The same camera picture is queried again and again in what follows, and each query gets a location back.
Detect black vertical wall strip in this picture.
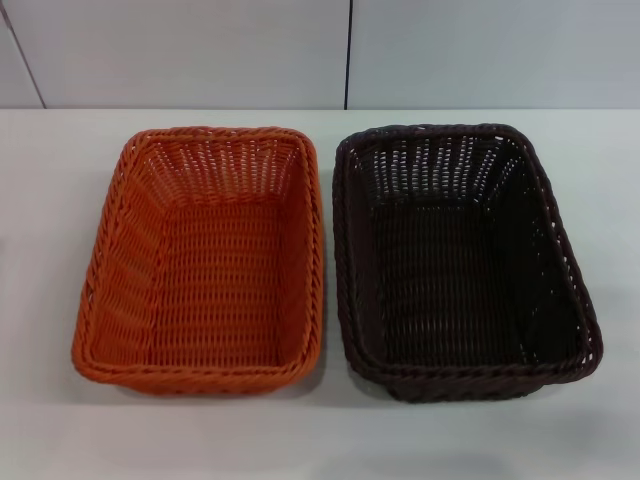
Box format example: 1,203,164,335
343,0,356,109

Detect orange woven plastic basket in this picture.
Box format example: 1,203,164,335
71,124,331,397

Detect dark brown woven plastic basket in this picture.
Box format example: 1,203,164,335
331,120,605,401

